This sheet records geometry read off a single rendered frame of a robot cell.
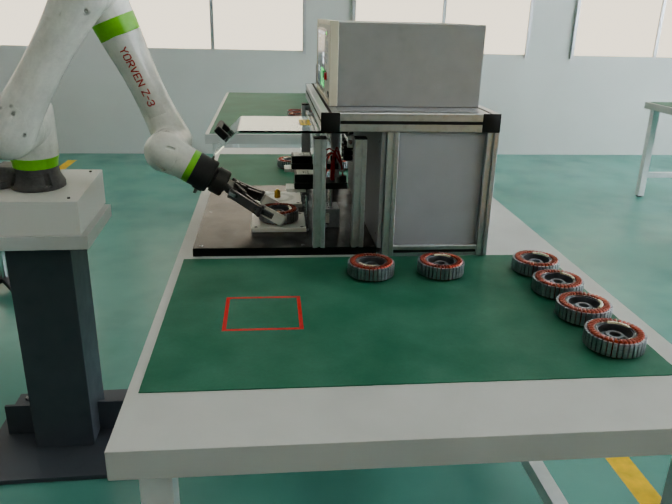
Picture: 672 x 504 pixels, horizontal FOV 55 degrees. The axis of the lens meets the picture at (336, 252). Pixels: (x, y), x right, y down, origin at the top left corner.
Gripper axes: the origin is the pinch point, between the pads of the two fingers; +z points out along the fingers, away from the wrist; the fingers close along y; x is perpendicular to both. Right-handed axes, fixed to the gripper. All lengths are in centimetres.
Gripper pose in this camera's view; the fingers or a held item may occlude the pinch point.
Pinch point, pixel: (277, 212)
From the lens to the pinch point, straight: 184.1
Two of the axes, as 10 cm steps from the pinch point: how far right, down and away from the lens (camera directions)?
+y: 1.0, 3.5, -9.3
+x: 5.1, -8.2, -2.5
